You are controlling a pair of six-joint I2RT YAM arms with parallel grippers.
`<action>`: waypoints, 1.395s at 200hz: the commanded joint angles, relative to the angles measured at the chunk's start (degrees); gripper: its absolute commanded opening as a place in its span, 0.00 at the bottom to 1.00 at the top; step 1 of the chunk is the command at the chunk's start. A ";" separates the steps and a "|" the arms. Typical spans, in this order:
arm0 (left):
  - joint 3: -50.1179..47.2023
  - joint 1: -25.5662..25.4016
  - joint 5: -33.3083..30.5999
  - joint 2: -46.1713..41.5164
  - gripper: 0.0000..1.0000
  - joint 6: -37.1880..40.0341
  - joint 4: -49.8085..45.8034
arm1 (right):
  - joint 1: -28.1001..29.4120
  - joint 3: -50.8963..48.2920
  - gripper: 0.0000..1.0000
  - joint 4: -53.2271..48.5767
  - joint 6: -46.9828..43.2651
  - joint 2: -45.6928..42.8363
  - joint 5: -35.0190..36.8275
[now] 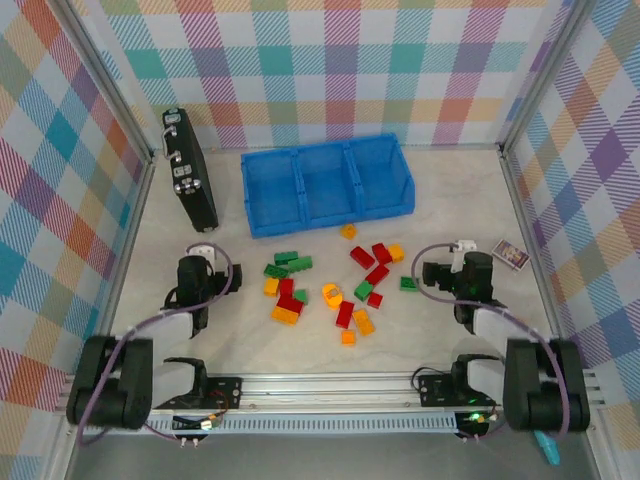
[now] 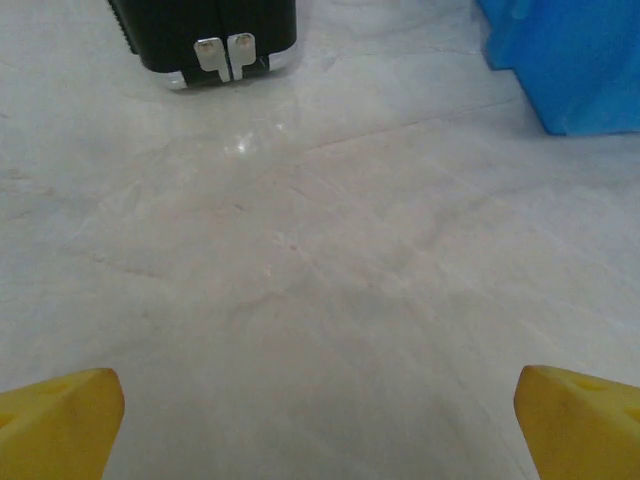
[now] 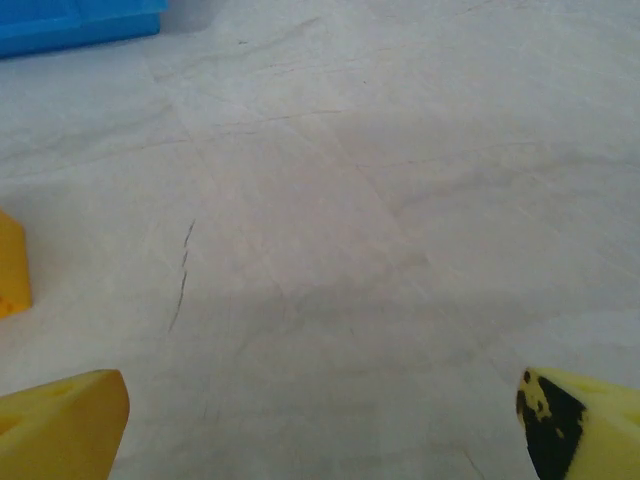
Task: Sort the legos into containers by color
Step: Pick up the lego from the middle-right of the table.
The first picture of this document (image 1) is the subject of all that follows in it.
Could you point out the green lego plate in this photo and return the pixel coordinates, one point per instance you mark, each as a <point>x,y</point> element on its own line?
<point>275,271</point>
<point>409,284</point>

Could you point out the small orange lego brick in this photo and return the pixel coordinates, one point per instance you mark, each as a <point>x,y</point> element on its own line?
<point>348,231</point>
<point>271,286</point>
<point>348,337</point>

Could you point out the green lego brick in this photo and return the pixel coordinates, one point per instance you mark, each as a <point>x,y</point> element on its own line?
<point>364,289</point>
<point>301,264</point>
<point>285,257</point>

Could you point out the green sloped lego piece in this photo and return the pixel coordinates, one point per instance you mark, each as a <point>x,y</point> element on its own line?
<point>300,296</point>

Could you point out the yellow round lego piece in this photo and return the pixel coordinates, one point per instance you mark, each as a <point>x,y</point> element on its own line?
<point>331,295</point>

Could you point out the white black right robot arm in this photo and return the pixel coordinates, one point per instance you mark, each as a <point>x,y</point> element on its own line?
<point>520,380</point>

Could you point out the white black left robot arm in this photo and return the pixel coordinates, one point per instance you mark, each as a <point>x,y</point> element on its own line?
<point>135,380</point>

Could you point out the small printed card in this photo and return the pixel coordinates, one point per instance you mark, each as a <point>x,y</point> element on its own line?
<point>510,254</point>

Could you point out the small red lego brick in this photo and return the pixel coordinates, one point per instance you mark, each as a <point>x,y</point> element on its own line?
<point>375,300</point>

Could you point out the blue three-compartment bin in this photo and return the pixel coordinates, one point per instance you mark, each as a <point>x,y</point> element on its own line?
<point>280,225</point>

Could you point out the black briefcase with metal clasps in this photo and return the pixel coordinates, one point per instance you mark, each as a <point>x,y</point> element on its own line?
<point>197,200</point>

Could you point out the green-lit control board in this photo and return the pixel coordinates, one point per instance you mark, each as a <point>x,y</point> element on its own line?
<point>477,417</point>

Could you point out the teal pen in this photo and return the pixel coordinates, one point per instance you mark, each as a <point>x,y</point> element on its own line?
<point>547,448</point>

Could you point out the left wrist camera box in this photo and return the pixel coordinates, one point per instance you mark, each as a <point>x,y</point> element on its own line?
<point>202,250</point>

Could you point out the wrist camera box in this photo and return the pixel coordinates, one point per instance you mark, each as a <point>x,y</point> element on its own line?
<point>202,250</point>
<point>462,246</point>

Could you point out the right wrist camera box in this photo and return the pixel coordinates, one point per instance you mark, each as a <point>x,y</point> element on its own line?
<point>462,246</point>

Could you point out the aluminium side rail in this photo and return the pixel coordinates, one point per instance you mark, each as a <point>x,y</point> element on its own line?
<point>131,225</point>
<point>517,200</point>

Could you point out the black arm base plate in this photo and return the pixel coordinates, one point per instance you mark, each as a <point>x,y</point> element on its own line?
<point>225,392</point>
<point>432,390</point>

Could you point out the aluminium mounting rail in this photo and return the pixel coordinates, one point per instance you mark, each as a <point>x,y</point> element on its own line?
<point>325,392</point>

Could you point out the aluminium frame post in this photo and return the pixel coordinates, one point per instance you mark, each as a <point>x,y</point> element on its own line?
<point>111,85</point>
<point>544,75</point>

